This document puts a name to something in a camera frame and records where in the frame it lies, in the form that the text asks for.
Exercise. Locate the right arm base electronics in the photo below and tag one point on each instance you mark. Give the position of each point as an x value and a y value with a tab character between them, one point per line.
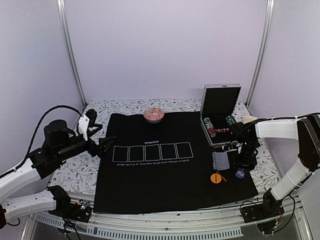
267	219

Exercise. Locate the red black triangle card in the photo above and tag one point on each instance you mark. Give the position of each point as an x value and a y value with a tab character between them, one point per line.
222	177

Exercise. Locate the poker chip row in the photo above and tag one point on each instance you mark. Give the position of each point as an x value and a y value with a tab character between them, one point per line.
230	121
209	126

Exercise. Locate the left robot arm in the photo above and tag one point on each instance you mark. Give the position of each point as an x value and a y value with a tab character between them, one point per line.
61	144

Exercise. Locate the right aluminium frame post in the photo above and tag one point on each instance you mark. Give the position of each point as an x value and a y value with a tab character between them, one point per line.
268	17

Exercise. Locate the purple small blind button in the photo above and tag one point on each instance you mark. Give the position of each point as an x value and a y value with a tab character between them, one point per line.
240	173

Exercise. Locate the right poker chip row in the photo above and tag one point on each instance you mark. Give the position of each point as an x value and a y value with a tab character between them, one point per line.
230	121

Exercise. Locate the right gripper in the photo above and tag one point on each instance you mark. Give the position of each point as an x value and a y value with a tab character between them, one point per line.
250	165

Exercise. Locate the orange big blind button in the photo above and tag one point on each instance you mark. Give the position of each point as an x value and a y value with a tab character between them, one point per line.
215	178

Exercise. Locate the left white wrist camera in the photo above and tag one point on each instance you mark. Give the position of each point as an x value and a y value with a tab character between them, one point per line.
82	127

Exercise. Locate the black poker mat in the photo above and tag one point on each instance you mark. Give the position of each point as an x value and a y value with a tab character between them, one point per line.
152	168

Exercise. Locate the aluminium frame post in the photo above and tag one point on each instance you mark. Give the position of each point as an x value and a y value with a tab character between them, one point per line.
61	7
268	17

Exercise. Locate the cream ceramic mug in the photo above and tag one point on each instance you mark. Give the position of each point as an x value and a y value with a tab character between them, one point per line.
249	118

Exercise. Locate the front aluminium rail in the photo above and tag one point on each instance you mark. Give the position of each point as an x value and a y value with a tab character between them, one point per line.
215	223

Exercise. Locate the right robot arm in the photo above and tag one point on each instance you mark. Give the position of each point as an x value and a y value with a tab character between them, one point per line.
305	130

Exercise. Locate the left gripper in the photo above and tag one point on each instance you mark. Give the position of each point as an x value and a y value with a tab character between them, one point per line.
94	151

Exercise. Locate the patterned small bowl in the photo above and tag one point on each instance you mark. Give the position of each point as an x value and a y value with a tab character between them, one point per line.
153	115

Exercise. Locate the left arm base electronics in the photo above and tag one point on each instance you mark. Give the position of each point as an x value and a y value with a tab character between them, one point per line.
79	211

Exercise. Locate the left aluminium frame post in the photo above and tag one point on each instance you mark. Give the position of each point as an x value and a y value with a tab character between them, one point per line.
61	7

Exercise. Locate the aluminium poker chip case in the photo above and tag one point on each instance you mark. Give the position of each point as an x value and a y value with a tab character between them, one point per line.
218	102

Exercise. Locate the left poker chip row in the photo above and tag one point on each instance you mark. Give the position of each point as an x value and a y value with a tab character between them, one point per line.
209	126

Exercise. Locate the blue playing card deck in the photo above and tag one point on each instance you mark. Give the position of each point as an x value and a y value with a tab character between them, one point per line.
220	161

